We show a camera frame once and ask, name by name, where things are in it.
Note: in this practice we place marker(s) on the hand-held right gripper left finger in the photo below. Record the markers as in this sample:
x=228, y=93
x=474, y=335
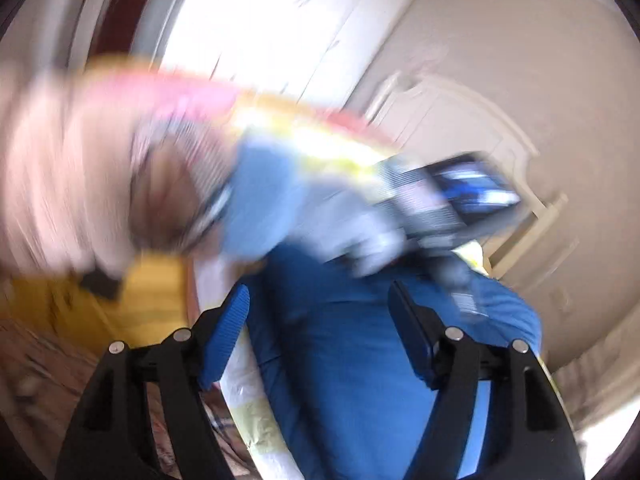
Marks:
x=225, y=340

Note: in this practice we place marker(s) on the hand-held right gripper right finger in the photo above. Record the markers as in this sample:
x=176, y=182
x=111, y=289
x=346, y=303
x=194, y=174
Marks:
x=412, y=340

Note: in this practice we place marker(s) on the blue padded jacket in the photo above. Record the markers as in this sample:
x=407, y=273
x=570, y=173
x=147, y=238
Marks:
x=350, y=360

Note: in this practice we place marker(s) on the person's left hand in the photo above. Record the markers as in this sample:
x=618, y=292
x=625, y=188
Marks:
x=280, y=200

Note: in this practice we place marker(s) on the yellow checked bed sheet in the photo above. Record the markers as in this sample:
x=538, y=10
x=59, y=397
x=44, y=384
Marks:
x=250, y=410

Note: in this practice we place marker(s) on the yellow cloth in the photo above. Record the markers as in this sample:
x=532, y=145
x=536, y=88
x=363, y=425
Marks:
x=150, y=305

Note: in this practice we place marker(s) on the white carved headboard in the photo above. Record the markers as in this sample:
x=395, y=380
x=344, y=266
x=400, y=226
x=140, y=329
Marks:
x=465, y=110

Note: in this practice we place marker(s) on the white wardrobe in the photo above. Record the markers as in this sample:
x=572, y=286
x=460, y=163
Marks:
x=280, y=25

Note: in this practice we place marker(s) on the dark wooden door frame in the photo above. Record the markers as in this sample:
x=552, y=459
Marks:
x=125, y=5

